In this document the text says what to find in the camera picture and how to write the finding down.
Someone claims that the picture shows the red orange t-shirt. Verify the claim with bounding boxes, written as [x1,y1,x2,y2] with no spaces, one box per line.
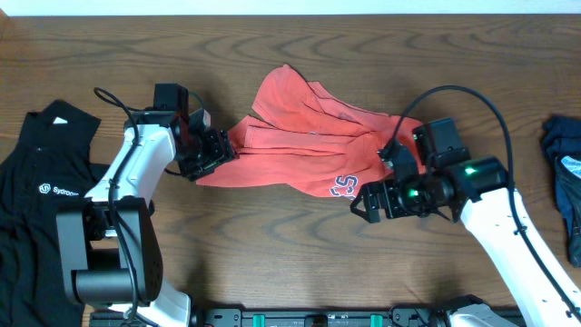
[197,64,421,199]

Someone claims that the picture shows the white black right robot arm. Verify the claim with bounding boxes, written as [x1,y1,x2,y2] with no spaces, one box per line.
[350,118,580,326]

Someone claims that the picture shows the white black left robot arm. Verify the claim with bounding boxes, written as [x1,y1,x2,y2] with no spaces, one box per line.
[55,84,237,327]

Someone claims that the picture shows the black polo shirt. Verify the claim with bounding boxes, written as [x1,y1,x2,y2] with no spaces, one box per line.
[1,100,106,326]

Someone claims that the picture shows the dark blue jeans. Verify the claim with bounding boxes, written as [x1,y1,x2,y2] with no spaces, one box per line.
[541,115,580,268]

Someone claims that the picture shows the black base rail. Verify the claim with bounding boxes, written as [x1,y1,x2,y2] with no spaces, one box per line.
[190,307,449,327]

